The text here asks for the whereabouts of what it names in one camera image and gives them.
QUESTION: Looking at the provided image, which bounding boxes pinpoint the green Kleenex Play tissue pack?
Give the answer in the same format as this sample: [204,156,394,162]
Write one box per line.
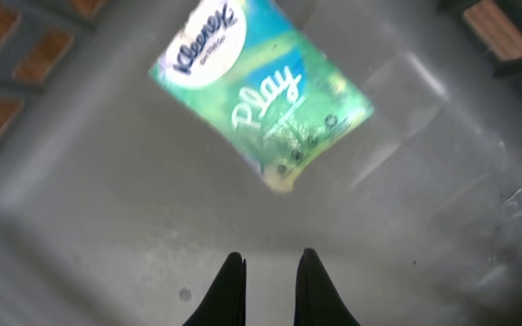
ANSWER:
[149,0,374,193]

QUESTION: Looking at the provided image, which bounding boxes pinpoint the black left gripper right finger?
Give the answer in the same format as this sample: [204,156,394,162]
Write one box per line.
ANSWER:
[294,248,360,326]

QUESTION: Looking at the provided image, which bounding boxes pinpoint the grey plastic mesh basket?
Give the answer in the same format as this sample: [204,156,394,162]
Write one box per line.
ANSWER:
[0,1,522,325]

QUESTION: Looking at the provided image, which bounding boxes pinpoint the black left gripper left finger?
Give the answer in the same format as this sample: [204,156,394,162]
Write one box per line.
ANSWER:
[183,252,247,326]

